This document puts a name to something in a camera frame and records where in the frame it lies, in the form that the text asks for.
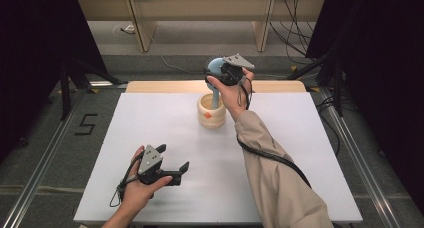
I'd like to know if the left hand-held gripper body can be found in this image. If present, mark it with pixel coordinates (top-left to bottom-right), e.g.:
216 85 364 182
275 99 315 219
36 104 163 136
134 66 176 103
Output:
136 143 169 200

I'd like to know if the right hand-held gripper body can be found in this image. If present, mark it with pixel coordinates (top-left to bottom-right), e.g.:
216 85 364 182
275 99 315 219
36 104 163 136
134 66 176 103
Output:
215 53 256 88

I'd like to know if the light blue hairbrush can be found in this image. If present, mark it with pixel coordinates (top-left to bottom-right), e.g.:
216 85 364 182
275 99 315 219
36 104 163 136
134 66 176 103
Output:
203 55 228 111

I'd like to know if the cream ribbed cup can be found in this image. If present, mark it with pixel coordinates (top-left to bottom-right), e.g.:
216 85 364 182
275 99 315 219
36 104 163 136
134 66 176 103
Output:
196 93 228 130

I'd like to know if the person's right hand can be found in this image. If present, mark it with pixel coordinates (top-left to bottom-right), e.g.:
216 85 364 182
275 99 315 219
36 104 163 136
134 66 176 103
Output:
206 67 256 123

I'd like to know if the person's left hand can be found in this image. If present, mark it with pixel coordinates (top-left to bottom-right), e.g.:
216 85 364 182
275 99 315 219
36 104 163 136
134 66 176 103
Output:
118 145 174 220

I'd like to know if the white board table cover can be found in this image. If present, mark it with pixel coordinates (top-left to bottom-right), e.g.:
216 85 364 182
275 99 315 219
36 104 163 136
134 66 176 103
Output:
73 92 364 224

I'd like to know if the beige wooden desk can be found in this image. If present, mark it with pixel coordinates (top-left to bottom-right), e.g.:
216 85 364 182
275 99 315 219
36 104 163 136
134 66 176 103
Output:
75 0 327 53

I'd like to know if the round floor socket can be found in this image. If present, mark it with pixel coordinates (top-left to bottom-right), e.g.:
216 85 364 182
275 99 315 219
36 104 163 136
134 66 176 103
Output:
112 23 137 36

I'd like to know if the black tripod stand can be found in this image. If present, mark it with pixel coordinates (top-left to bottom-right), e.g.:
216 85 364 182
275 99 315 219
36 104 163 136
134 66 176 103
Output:
286 51 345 118
59 56 129 122

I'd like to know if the black curtain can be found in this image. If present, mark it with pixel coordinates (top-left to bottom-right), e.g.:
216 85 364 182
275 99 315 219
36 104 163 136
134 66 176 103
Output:
304 0 424 217
0 0 110 164

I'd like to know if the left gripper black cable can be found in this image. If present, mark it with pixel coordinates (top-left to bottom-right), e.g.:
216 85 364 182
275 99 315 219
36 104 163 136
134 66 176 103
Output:
109 152 146 208

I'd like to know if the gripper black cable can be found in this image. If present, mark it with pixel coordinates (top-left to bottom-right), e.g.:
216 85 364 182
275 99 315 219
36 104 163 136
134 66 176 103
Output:
109 152 146 208
235 76 313 190

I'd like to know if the bundle of black cables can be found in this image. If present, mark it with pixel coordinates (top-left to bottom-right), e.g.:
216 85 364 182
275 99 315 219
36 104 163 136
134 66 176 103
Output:
269 0 318 66

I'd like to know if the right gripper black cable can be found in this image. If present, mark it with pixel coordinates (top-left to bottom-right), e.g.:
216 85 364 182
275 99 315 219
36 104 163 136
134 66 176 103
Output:
235 76 313 190

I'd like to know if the aluminium floor rail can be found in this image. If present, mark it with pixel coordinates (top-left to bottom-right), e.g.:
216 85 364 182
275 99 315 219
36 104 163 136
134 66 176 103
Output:
318 87 405 228
0 81 129 228

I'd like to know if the thin black floor cable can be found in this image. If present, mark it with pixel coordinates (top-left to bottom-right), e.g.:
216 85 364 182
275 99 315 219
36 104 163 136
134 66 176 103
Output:
315 93 342 157

